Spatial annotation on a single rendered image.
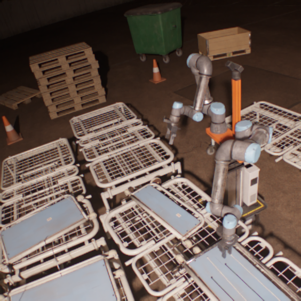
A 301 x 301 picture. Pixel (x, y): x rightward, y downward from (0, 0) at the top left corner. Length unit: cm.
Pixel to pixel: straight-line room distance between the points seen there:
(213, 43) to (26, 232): 630
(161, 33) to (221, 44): 153
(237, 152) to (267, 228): 146
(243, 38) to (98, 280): 691
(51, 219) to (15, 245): 36
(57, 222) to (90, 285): 77
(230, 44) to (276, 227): 565
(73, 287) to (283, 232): 194
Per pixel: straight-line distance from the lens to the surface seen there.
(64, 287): 215
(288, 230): 299
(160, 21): 756
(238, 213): 176
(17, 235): 271
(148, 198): 255
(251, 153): 162
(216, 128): 238
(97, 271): 212
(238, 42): 788
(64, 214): 265
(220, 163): 170
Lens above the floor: 225
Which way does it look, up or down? 35 degrees down
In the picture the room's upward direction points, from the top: 11 degrees counter-clockwise
